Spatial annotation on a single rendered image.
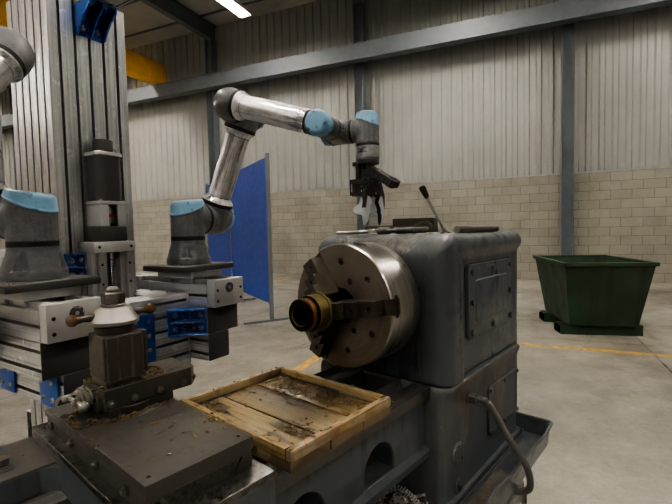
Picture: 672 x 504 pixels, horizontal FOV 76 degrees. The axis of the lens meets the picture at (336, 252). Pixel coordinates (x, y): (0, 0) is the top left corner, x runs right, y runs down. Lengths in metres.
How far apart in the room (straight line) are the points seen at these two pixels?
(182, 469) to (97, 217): 1.02
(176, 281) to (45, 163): 0.53
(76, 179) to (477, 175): 10.21
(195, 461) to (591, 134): 11.01
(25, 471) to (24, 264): 0.58
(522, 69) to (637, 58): 2.23
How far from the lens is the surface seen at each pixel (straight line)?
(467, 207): 11.08
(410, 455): 1.19
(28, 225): 1.31
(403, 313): 1.04
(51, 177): 1.57
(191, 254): 1.56
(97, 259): 1.50
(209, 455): 0.67
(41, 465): 0.90
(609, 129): 11.39
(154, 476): 0.65
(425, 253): 1.12
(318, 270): 1.08
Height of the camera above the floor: 1.27
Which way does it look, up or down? 3 degrees down
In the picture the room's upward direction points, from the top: 1 degrees counter-clockwise
